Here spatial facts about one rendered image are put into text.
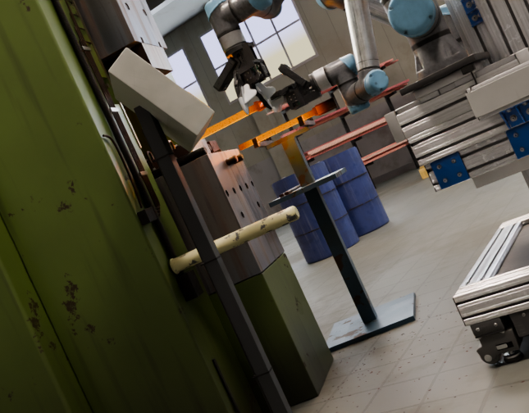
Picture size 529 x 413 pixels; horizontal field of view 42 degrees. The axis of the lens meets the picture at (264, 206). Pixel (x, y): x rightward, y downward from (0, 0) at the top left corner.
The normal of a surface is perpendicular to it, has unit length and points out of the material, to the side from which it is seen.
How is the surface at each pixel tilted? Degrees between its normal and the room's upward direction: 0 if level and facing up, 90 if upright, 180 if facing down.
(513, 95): 90
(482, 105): 90
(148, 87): 90
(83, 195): 90
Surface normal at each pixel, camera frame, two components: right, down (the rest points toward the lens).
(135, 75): 0.15, -0.05
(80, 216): -0.24, 0.13
